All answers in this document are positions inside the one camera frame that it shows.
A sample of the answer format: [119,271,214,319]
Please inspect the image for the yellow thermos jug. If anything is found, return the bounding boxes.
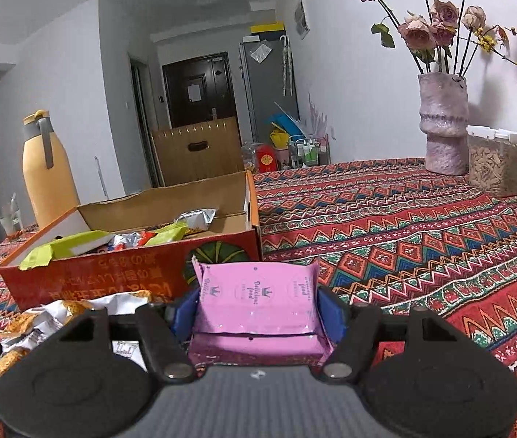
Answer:
[22,110,79,228]

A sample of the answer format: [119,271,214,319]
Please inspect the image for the white silver snack packet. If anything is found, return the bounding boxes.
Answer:
[174,208,218,233]

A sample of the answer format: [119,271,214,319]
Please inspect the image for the dark entrance door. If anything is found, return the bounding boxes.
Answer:
[162,53,236,128]

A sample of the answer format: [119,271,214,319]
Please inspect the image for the orange cardboard snack box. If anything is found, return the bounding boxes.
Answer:
[0,171,262,310]

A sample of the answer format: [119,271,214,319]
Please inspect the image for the small oat crisp packet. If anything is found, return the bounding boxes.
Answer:
[0,290,154,340]

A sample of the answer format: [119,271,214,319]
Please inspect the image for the red orange snack bag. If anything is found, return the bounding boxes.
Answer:
[107,231,155,251]

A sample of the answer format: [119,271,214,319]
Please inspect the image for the grey refrigerator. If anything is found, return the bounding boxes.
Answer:
[239,32,299,142]

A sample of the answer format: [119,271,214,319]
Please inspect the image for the pink snack packet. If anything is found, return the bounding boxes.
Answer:
[188,260,332,366]

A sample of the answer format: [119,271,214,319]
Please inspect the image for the wall electrical panel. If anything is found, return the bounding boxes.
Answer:
[294,0,311,40]

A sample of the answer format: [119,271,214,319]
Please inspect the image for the pink ceramic vase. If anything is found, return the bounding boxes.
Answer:
[418,72,469,176]

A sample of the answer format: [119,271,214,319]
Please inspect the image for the yellow box on refrigerator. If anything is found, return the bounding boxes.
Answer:
[250,22,285,35]

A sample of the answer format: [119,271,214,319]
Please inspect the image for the patterned red tablecloth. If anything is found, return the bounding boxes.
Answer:
[0,159,517,437]

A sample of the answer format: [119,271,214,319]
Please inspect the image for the clear container with seeds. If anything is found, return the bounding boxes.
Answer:
[466,126,517,197]

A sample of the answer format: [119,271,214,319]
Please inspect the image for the wire storage rack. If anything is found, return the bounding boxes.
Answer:
[288,135,331,168]

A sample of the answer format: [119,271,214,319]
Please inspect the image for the dried pink roses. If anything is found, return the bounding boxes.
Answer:
[358,0,509,78]

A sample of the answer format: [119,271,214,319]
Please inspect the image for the green snack bar packet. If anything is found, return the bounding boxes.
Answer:
[18,230,115,271]

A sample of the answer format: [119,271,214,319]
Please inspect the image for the drinking glass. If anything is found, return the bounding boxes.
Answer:
[0,194,23,237]

